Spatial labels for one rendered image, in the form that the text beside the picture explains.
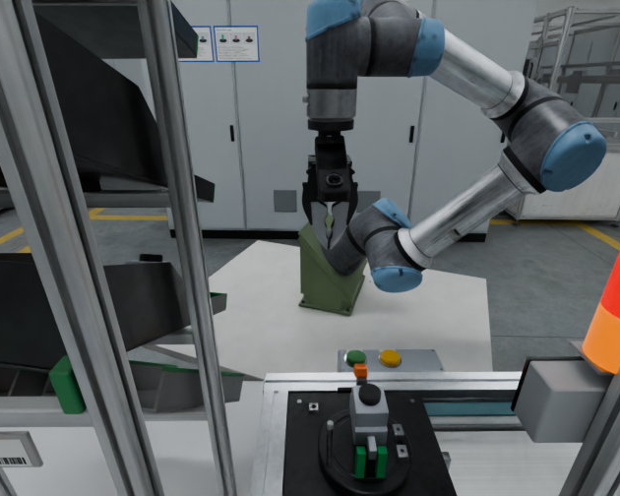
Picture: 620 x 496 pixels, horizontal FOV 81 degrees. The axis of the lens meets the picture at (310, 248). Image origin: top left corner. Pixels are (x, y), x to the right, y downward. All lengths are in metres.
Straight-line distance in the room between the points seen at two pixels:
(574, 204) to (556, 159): 4.16
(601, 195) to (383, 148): 2.59
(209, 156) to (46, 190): 3.42
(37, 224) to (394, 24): 0.50
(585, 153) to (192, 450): 0.88
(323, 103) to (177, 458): 0.66
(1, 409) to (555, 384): 0.41
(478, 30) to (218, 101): 2.19
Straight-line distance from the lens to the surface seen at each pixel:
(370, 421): 0.54
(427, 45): 0.59
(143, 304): 0.36
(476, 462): 0.75
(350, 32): 0.56
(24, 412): 0.29
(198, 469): 0.78
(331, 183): 0.51
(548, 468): 0.79
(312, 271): 1.05
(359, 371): 0.61
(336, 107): 0.55
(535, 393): 0.42
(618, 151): 4.97
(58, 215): 0.19
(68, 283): 0.21
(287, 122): 3.41
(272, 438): 0.67
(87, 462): 0.86
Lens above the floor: 1.49
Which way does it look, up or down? 25 degrees down
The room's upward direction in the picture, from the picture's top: straight up
